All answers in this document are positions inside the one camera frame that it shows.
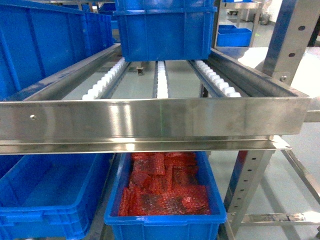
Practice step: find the stainless steel shelf rack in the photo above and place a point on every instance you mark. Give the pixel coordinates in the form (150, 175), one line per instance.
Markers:
(37, 119)

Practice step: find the blue plastic bin with red bags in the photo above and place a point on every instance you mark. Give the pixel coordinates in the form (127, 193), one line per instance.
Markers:
(165, 227)

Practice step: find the blue bin on upper shelf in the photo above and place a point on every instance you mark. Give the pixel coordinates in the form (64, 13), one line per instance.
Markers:
(163, 30)

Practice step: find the empty blue plastic bin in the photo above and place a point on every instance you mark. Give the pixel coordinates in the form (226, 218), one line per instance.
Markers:
(52, 195)

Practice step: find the large blue bin upper left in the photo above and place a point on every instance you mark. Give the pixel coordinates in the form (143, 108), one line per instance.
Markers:
(38, 40)

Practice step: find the red bubble wrap bags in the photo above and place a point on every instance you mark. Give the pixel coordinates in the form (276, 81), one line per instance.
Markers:
(163, 183)

